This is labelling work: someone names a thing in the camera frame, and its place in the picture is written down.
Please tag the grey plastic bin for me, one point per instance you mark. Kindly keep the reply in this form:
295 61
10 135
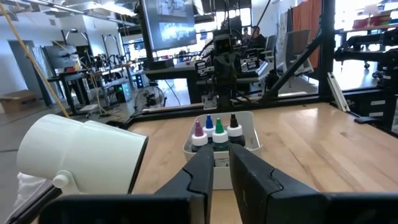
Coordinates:
222 179

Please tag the floor fan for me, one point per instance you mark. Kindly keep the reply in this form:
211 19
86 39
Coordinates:
150 98

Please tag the office chair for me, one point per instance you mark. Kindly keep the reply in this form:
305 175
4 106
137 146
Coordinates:
298 53

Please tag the silver aluminium extrusion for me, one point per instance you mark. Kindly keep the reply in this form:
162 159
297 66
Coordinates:
339 91

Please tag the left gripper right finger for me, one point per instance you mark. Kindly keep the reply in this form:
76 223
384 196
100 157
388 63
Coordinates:
267 193

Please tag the large black display screen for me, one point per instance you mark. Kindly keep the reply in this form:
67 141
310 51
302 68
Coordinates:
169 23

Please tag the white cylindrical lamp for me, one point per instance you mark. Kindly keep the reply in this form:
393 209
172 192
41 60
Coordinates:
84 155

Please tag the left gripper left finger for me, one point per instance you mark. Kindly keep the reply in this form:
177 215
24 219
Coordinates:
186 193

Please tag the large black food coloring bottle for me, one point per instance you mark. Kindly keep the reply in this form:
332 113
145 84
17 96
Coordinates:
234 130

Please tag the black neighbouring robot arm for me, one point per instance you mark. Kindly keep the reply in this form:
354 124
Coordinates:
367 49

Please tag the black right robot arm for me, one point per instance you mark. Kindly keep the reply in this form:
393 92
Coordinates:
225 93

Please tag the orange curtain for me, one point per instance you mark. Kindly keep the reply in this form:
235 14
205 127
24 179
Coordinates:
306 18

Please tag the person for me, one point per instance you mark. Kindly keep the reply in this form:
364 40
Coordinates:
258 37
245 34

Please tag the white bagged trash bin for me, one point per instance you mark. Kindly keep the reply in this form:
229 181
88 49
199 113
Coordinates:
28 189

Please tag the black aluminium table frame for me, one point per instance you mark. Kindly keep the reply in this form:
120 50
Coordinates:
295 99

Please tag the large purple food coloring bottle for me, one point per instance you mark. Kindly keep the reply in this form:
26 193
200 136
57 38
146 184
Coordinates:
199 137

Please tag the cardboard box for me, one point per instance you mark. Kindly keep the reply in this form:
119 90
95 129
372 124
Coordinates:
17 101

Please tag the large blue food coloring bottle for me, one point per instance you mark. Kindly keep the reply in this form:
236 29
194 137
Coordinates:
209 126

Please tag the silver metal bracket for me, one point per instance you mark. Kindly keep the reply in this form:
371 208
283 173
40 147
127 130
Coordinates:
210 102

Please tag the large green food coloring bottle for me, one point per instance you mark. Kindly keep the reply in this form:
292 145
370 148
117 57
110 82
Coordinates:
220 133

